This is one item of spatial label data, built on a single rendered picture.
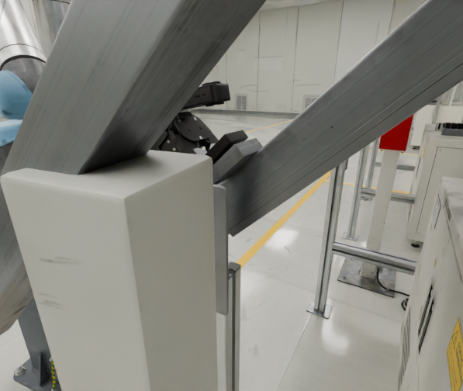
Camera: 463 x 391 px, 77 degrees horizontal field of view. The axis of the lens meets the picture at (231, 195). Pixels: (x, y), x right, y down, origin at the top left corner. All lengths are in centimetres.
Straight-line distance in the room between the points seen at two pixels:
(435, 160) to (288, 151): 150
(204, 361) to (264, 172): 20
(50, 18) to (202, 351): 81
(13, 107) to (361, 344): 119
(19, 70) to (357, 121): 51
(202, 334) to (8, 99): 49
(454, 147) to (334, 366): 116
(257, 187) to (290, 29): 954
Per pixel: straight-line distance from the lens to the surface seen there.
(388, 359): 124
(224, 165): 31
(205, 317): 16
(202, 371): 19
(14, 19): 69
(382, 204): 141
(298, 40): 969
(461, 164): 179
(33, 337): 110
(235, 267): 38
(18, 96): 58
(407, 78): 28
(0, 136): 85
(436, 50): 28
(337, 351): 120
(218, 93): 44
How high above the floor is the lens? 86
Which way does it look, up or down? 21 degrees down
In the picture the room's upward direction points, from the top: straight up
